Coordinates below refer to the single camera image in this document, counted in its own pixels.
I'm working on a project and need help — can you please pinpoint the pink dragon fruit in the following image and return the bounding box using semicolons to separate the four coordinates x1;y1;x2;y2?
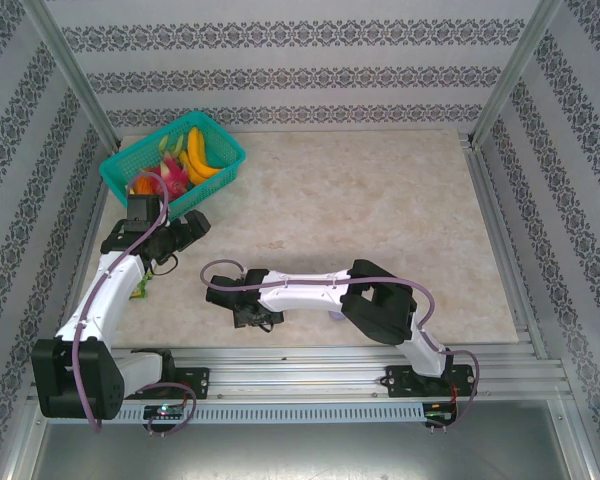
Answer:
140;133;191;190

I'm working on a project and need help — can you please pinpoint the small green snack packet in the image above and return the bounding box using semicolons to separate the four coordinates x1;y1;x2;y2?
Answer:
128;272;154;301

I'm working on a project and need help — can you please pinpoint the yellow banana bunch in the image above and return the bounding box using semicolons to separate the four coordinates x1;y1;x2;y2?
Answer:
178;126;225;185

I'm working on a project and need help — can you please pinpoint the teal plastic basket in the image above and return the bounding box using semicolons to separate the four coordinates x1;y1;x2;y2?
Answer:
98;110;247;224

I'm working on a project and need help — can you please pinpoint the small circuit board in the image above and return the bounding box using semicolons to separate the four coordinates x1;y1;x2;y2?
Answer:
143;404;187;421
423;401;460;427

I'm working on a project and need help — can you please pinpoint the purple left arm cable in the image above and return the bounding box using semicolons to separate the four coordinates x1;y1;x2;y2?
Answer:
71;169;198;436

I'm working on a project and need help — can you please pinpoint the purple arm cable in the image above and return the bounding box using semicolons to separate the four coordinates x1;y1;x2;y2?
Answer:
71;169;198;436
199;258;481;432

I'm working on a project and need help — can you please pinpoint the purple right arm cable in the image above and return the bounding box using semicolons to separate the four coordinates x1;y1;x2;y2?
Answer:
199;258;481;432

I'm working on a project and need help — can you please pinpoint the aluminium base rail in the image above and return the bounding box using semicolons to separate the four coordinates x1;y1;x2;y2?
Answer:
28;346;567;404

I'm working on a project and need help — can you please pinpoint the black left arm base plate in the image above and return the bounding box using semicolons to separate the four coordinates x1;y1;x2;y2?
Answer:
169;367;212;401

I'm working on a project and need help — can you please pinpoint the aluminium side rail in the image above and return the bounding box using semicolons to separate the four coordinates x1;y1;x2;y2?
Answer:
48;144;121;365
458;130;550;360

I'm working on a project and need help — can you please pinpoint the grey slotted cable duct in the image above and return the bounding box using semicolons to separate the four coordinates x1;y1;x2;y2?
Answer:
47;402;427;424

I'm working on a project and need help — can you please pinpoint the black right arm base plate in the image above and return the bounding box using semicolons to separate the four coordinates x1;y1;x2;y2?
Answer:
384;364;475;400

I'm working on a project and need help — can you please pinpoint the aluminium frame post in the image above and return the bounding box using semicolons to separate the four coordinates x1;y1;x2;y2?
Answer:
468;0;565;149
18;0;122;154

